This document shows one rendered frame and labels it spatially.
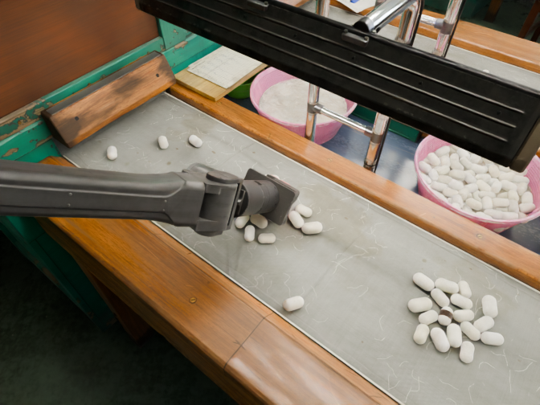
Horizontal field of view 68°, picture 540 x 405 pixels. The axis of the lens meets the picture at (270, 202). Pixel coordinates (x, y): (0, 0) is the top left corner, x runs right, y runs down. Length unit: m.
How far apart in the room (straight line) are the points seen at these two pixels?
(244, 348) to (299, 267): 0.17
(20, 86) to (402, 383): 0.83
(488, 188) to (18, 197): 0.81
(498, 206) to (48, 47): 0.92
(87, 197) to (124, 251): 0.28
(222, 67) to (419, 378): 0.82
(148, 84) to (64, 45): 0.18
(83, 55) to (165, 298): 0.53
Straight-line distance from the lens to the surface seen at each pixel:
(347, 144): 1.02
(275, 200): 0.67
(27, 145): 0.94
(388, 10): 0.57
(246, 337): 0.62
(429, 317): 0.69
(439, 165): 0.95
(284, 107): 1.03
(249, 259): 0.71
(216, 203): 0.54
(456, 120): 0.49
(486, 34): 1.41
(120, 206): 0.48
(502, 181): 0.95
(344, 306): 0.68
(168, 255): 0.71
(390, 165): 0.99
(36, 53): 0.90
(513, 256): 0.80
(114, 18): 0.97
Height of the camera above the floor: 1.34
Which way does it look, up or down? 50 degrees down
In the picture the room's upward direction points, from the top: straight up
